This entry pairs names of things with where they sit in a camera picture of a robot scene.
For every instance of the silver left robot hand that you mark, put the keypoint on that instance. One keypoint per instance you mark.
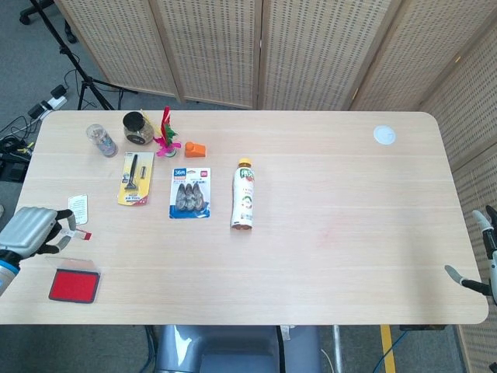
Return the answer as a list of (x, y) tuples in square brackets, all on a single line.
[(27, 229)]

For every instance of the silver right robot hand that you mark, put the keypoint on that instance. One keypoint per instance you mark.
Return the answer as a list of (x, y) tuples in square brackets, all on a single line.
[(492, 268)]

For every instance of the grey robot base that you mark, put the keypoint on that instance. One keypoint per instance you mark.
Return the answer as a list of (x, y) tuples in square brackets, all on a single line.
[(233, 349)]

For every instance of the red ink pad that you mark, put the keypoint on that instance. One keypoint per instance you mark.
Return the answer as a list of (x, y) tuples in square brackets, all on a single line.
[(74, 285)]

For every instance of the white printed card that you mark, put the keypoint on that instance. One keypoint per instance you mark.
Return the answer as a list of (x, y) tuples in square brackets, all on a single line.
[(78, 206)]

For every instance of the black floor device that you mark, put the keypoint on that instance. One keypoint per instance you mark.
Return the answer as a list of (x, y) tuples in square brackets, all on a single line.
[(11, 169)]

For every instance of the clear plastic jar with sticker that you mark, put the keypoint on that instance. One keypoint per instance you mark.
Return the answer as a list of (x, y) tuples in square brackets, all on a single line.
[(104, 143)]

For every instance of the razor on yellow card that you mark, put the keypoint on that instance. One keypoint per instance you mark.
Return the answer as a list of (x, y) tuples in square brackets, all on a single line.
[(136, 182)]

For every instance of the white power strip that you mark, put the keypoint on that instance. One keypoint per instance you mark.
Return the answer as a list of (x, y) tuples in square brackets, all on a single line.
[(54, 103)]

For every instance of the glass jar with black lid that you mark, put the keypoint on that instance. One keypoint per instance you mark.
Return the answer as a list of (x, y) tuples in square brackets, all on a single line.
[(136, 126)]

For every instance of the black tripod stand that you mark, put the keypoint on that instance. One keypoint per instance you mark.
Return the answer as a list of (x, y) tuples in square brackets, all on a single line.
[(87, 83)]

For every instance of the colourful feather shuttlecock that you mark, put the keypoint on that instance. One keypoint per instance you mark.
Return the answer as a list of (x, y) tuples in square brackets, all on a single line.
[(167, 145)]

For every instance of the blue correction tape pack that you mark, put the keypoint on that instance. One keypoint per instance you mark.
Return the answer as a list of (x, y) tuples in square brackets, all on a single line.
[(190, 194)]

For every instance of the metal table leg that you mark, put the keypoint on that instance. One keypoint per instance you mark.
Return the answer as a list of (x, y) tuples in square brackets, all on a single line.
[(338, 349)]

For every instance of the orange plastic block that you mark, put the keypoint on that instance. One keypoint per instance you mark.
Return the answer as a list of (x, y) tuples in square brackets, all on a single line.
[(196, 150)]

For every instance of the black office chair base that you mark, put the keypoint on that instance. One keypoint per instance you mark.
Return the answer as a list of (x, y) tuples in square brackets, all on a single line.
[(70, 33)]

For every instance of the white drink bottle yellow cap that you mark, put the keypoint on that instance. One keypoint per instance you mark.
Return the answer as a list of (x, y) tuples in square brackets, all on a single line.
[(244, 198)]

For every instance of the wooden rattan folding screen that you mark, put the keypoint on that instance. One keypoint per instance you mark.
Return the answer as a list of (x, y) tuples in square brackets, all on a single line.
[(310, 50)]

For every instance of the black bracket under table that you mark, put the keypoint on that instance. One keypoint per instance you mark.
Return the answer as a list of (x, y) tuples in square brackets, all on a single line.
[(421, 328)]

